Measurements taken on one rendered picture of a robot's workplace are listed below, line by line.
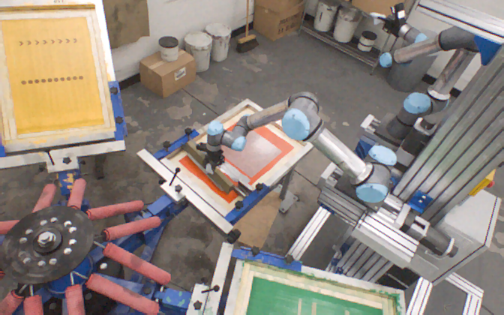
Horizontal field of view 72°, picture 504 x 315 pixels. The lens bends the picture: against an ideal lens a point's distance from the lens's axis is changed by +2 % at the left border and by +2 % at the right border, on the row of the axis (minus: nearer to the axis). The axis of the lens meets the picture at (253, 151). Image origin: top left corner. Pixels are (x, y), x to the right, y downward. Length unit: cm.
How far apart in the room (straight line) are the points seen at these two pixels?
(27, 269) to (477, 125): 169
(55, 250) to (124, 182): 181
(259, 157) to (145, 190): 132
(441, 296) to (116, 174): 271
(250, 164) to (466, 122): 111
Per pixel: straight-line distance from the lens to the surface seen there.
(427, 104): 198
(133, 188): 312
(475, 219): 196
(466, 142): 162
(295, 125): 133
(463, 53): 194
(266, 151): 212
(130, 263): 150
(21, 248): 148
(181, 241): 282
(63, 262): 140
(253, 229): 287
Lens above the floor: 252
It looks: 48 degrees down
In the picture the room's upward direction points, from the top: 11 degrees clockwise
